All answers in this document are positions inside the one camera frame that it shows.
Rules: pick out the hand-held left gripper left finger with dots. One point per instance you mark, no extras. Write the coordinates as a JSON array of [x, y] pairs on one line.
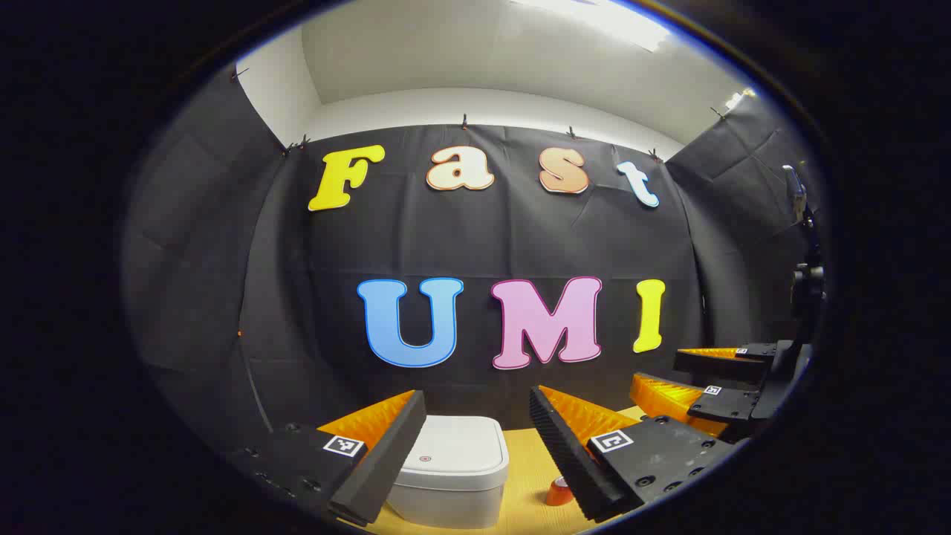
[[386, 461]]

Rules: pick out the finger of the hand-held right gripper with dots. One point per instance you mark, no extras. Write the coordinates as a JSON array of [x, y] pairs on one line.
[[724, 407], [724, 362]]

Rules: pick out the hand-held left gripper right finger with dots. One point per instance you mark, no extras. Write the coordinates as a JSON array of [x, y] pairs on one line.
[[568, 461]]

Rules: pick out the red pop can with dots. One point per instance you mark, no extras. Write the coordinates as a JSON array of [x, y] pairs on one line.
[[559, 493]]

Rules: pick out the white desktop garbage bin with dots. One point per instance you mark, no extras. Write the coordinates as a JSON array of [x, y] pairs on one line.
[[453, 453]]

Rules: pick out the wooden desktop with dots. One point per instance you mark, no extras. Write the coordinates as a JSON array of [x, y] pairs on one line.
[[527, 468]]

